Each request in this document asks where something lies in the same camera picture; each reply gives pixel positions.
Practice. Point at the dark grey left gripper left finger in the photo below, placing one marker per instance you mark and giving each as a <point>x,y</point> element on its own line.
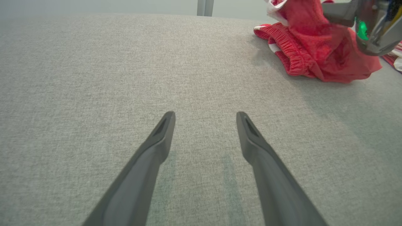
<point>138,175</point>

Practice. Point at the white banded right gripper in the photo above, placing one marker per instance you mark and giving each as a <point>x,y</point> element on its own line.
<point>377,34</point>

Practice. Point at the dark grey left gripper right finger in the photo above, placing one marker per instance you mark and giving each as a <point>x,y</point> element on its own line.
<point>273,179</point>

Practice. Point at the red white basketball garment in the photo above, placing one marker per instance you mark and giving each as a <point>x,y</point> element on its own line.
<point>317,47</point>

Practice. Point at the grey fabric sofa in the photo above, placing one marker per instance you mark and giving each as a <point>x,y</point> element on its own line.
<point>125,69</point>

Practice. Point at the grey metal post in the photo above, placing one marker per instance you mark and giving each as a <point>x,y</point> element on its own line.
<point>205,7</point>

